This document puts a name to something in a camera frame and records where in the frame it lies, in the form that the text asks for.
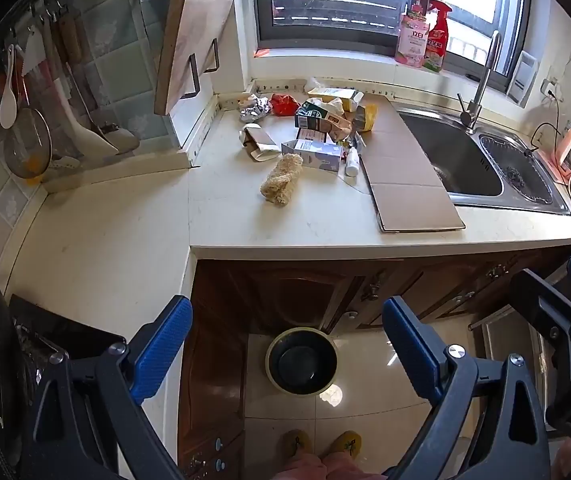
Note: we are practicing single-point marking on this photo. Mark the wooden cutting board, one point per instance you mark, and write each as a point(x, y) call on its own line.
point(190, 35)

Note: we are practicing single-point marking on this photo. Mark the white wall socket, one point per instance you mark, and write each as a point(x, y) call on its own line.
point(548, 85)

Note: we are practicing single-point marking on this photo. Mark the crumpled white paper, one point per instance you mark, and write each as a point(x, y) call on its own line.
point(334, 105)

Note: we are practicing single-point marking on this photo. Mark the black metal board bracket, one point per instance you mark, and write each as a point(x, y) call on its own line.
point(215, 57)
point(194, 80)

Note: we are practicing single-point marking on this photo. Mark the white plastic holder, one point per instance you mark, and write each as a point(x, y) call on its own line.
point(520, 77)

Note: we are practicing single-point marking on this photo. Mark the steel faucet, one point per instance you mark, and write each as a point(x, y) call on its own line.
point(485, 75)

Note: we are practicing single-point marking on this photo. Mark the round black trash bin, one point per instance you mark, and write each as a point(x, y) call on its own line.
point(303, 365)

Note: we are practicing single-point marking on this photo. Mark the red spray bottle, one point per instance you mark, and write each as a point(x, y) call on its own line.
point(438, 45)

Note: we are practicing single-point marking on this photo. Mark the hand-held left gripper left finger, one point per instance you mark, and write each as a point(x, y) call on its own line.
point(163, 345)

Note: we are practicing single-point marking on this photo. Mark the blue white paper box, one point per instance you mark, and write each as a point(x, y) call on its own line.
point(315, 155)

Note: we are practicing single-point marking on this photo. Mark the pink pants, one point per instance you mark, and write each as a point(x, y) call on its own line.
point(315, 470)

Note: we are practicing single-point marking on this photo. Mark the white labelled paper box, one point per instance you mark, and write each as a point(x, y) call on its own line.
point(311, 135)

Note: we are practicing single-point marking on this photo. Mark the yellow snack packet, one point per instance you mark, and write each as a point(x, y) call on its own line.
point(365, 117)

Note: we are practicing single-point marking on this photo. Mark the yellow slipper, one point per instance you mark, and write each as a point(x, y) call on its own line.
point(346, 444)
point(295, 442)

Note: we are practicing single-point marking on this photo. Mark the green and beige milk carton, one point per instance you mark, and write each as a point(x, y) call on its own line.
point(310, 115)

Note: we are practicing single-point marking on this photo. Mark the small white bottle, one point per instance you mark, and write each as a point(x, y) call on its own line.
point(352, 165)

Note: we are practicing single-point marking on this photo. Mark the steel wool scrubber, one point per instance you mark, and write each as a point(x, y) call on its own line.
point(515, 172)

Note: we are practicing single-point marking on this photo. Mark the white plastic turner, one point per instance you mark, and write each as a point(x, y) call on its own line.
point(87, 132)

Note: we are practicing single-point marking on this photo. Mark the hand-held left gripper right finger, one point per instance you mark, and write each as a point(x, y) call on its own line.
point(410, 347)

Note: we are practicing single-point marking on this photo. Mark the crumpled silver foil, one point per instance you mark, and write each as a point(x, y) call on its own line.
point(255, 108)

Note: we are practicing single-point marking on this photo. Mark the metal mesh strainer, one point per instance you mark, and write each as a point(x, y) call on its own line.
point(27, 145)

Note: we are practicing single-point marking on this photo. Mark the brown cardboard sheet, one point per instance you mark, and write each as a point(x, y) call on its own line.
point(405, 180)

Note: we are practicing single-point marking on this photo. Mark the black gas stove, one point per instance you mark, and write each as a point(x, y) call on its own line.
point(65, 330)

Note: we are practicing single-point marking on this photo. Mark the metal utensil rail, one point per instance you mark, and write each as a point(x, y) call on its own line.
point(30, 15)

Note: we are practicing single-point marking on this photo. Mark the brown paper packet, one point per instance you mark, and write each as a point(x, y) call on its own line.
point(340, 127)

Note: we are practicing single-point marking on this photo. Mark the stainless steel sink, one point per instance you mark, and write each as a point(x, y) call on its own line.
point(445, 160)

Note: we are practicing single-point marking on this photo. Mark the yellow white paper box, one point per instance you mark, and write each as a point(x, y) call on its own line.
point(333, 94)

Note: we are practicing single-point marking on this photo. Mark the beige loofah sponge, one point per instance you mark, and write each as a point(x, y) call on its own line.
point(280, 180)

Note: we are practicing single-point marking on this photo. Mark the white rice paddle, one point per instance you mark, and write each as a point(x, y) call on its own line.
point(7, 95)

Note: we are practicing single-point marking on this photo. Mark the peach pump bottle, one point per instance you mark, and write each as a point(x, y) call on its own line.
point(568, 142)

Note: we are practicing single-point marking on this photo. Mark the pink soap pump bottle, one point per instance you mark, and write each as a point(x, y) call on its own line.
point(412, 40)

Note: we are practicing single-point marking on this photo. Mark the red snack packet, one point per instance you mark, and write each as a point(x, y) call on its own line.
point(284, 104)

